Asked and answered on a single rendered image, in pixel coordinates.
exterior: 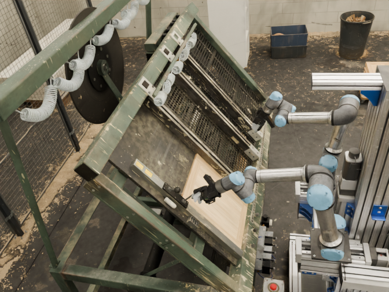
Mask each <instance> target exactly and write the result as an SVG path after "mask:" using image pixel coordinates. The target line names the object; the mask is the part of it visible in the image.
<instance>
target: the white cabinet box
mask: <svg viewBox="0 0 389 292"><path fill-rule="evenodd" d="M207 5H208V19H209V26H210V31H211V32H212V33H213V34H214V35H215V36H216V38H217V39H218V40H219V41H220V42H221V44H223V46H224V47H225V48H226V49H227V50H228V51H229V53H230V54H231V55H232V56H233V57H234V58H235V59H236V61H237V62H238V63H239V64H240V65H241V66H242V67H243V68H246V67H247V63H248V57H249V0H207Z"/></svg>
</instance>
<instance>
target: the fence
mask: <svg viewBox="0 0 389 292"><path fill-rule="evenodd" d="M137 161H138V162H139V163H140V164H142V163H141V162H140V161H139V160H138V159H136V160H134V161H132V163H131V165H130V168H131V169H132V170H134V171H135V172H136V173H137V174H138V175H139V176H140V177H142V178H143V179H144V180H145V181H146V182H147V183H149V184H150V185H151V186H152V187H154V189H156V190H157V191H158V192H159V193H161V194H162V195H163V196H164V197H165V198H166V197H168V198H169V199H170V200H171V201H173V202H174V203H175V204H176V206H177V208H178V209H180V211H181V212H183V213H184V214H185V215H186V216H188V217H190V216H192V217H193V218H195V219H196V220H197V221H198V222H199V227H200V228H201V229H203V230H204V231H205V232H207V233H208V234H209V235H210V236H211V237H212V238H214V239H215V240H216V241H217V242H218V243H219V244H220V245H222V246H223V247H224V248H225V249H226V250H227V251H229V252H230V253H231V254H232V255H234V256H235V257H236V258H237V259H238V258H242V256H243V251H242V249H240V248H239V247H238V246H237V245H236V244H234V243H233V242H232V241H231V240H230V239H229V238H228V237H227V236H225V235H224V234H223V233H222V232H221V231H220V230H219V229H217V228H216V227H215V226H214V225H212V224H211V223H210V222H209V221H208V220H207V219H206V218H205V217H203V216H202V215H201V214H200V213H199V212H198V211H197V210H195V209H194V208H193V207H192V206H191V205H190V204H188V207H187V209H186V208H184V207H183V206H182V205H180V204H179V203H178V202H177V201H176V200H175V199H174V198H172V197H171V196H170V195H169V194H168V193H167V192H166V191H164V190H163V189H162V187H163V185H164V182H163V181H162V180H161V179H160V178H158V176H156V175H155V174H154V173H153V172H152V171H150V170H149V169H148V168H147V167H146V166H145V165H144V164H142V165H143V166H144V167H143V169H142V170H141V169H140V168H139V167H138V166H137V165H136V162H137ZM146 169H147V170H149V171H150V172H151V173H152V176H151V177H149V176H148V175H147V174H146V173H145V170H146Z"/></svg>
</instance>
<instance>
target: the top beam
mask: <svg viewBox="0 0 389 292"><path fill-rule="evenodd" d="M198 11H199V9H198V8H197V7H196V6H195V4H194V3H193V2H191V3H190V4H189V5H188V6H187V7H186V8H185V9H184V10H183V12H182V13H181V15H180V16H179V18H178V19H177V20H176V22H175V23H174V25H173V26H172V27H171V29H170V30H169V32H168V33H167V35H166V36H165V37H164V39H163V40H162V42H161V44H160V45H159V46H158V48H157V49H156V51H155V52H154V54H153V55H152V57H151V58H150V59H149V61H148V62H147V64H146V65H145V67H144V68H143V69H142V71H141V72H140V74H139V75H138V76H137V78H136V80H135V81H134V82H133V84H132V85H131V87H130V88H129V90H128V91H127V93H126V94H125V95H124V97H123V98H122V100H121V101H120V103H119V104H118V106H117V107H116V108H115V110H114V111H113V113H112V114H111V116H110V117H109V118H108V120H107V121H106V123H105V124H104V126H103V127H102V129H101V130H100V131H99V133H98V134H97V136H96V137H95V139H94V140H93V142H92V143H91V144H90V146H89V147H88V149H87V150H86V152H85V153H84V154H83V156H82V157H81V159H80V160H79V162H78V163H77V165H76V166H75V167H74V171H75V172H76V173H78V174H79V175H80V176H81V177H82V178H84V179H85V180H86V181H88V182H89V181H91V180H92V179H94V178H95V177H97V176H98V175H100V173H101V171H102V170H103V168H104V166H105V165H106V163H107V161H108V160H109V158H110V157H111V155H112V153H113V151H114V150H115V148H116V147H117V145H118V143H119V141H120V140H121V138H122V137H123V135H124V133H125V132H126V130H127V128H128V127H129V125H130V123H131V122H132V120H133V119H134V117H135V115H136V113H137V112H138V110H139V108H140V107H141V105H142V103H143V102H144V100H145V99H146V97H147V95H148V94H147V93H146V92H144V91H143V90H142V89H141V88H140V87H139V86H138V84H139V82H140V80H141V79H142V77H143V76H144V77H145V78H146V79H147V80H148V81H149V82H150V83H151V84H152V85H154V84H155V82H156V80H157V79H158V77H159V75H160V74H161V72H162V70H163V69H164V67H165V66H166V64H167V62H168V59H167V58H166V57H165V56H164V55H163V54H162V53H161V52H160V51H161V49H162V47H163V46H164V45H165V46H166V47H167V48H168V49H169V50H170V51H171V52H172V53H173V52H174V50H175V49H176V47H177V46H178V44H177V43H176V41H174V40H173V39H172V37H171V36H170V35H171V34H172V33H173V31H175V32H176V33H177V34H178V35H179V36H180V37H181V38H182V37H183V36H184V34H185V32H186V31H187V29H188V28H189V26H190V24H191V22H192V21H193V19H194V17H195V16H196V14H197V12H198Z"/></svg>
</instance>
